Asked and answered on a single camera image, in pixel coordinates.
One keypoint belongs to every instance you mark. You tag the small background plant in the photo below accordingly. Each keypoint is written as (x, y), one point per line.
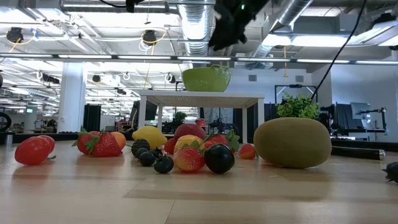
(179, 116)

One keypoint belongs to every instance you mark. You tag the black wheel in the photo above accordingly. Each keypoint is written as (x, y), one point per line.
(4, 121)

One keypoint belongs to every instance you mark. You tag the white perforated shelf riser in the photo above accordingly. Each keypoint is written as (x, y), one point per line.
(202, 95)

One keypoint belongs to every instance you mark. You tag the yellow plastic lemon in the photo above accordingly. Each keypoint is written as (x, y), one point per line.
(150, 135)

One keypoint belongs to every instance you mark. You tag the green colander bowl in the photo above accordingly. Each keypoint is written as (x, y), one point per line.
(205, 81)

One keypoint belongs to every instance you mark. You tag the black curtain panel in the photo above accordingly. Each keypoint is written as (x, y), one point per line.
(92, 118)

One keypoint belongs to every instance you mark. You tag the small green potted plant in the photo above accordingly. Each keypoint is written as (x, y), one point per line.
(297, 107)

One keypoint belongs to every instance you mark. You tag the dark plastic blackberry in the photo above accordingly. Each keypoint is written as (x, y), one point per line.
(140, 145)

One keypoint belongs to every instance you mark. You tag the white round column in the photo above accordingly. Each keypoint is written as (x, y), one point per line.
(72, 96)

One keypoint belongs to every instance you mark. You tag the dark red plastic apple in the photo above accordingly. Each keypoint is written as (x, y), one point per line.
(190, 130)

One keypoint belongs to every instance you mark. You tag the brown plastic kiwi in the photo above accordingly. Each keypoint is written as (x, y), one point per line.
(292, 143)

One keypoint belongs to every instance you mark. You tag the dark plastic plum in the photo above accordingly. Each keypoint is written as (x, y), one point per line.
(219, 158)

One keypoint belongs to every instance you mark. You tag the grey monitor on arm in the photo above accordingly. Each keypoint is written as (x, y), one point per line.
(360, 110)

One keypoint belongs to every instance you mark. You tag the silver ventilation duct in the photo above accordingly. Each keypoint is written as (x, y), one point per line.
(289, 15)
(196, 28)

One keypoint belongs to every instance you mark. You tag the black acoustic panel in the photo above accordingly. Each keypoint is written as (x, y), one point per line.
(340, 116)

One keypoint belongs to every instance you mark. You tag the long LED light bar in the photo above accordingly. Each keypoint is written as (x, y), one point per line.
(199, 58)

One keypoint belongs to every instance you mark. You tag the red plastic strawberry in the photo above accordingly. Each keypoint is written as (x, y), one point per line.
(247, 151)
(188, 160)
(207, 144)
(219, 139)
(102, 146)

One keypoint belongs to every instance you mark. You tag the black square stand frame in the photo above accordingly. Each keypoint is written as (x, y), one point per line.
(295, 86)

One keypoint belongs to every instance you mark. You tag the black kitchen knife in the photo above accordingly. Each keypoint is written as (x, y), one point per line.
(357, 153)

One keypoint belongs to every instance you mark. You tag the orange plastic peach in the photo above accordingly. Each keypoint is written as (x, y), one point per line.
(186, 139)
(119, 140)

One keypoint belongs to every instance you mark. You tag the red plastic cherry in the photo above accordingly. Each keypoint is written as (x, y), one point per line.
(31, 151)
(170, 145)
(49, 142)

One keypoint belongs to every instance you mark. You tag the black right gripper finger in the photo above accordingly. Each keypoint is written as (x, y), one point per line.
(220, 37)
(241, 32)

